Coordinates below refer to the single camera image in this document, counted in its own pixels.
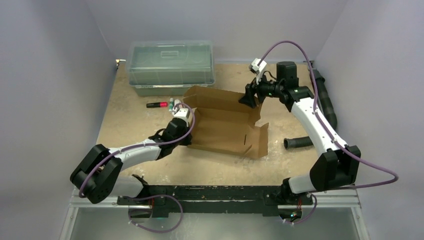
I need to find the brown cardboard box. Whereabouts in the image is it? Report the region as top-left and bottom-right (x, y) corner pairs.
(182, 86), (269, 159)

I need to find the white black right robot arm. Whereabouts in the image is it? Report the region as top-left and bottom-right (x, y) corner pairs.
(239, 58), (361, 204)

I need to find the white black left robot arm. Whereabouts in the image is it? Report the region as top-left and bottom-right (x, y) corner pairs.
(69, 116), (193, 205)

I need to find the green white marker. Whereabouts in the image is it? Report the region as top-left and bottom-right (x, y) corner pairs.
(168, 97), (175, 112)

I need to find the red black marker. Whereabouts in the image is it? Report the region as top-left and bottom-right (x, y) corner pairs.
(146, 101), (168, 108)

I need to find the clear plastic storage bin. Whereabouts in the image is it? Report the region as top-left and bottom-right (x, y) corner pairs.
(125, 40), (215, 96)

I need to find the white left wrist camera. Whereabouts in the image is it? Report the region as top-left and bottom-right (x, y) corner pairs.
(173, 107), (191, 126)

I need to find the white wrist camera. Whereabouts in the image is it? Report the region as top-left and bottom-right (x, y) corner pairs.
(248, 58), (267, 85)
(173, 107), (191, 126)

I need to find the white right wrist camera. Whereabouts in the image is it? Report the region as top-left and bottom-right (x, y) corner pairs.
(248, 58), (267, 85)

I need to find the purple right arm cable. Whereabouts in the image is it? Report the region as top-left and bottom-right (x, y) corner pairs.
(258, 40), (399, 190)

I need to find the black corrugated hose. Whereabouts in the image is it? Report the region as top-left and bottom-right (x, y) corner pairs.
(283, 67), (338, 151)

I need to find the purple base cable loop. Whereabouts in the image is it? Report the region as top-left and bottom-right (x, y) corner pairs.
(127, 194), (184, 234)

